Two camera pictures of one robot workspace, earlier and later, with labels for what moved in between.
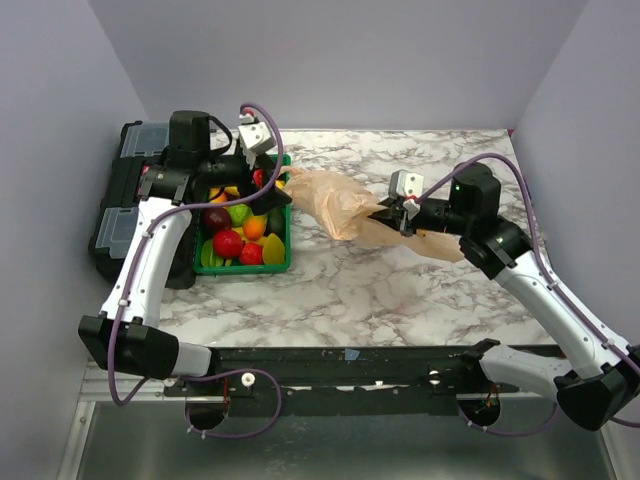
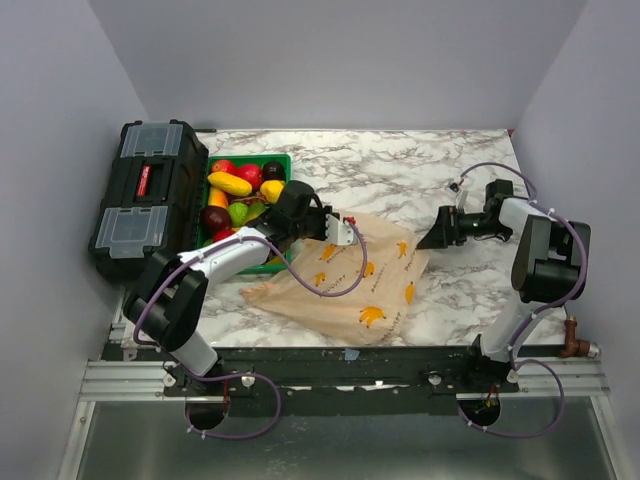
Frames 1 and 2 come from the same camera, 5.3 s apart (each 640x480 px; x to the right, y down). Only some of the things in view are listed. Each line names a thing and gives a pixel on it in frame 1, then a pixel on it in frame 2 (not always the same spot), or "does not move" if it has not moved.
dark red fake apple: [217, 218] does not move
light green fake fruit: [238, 214] does not move
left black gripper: [272, 199] → [321, 213]
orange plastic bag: [344, 210] → [359, 294]
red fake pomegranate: [258, 177] does not move
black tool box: [140, 143] does not move
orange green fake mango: [254, 226] → [217, 197]
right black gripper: [391, 217] → [443, 232]
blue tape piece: [351, 354] does not move
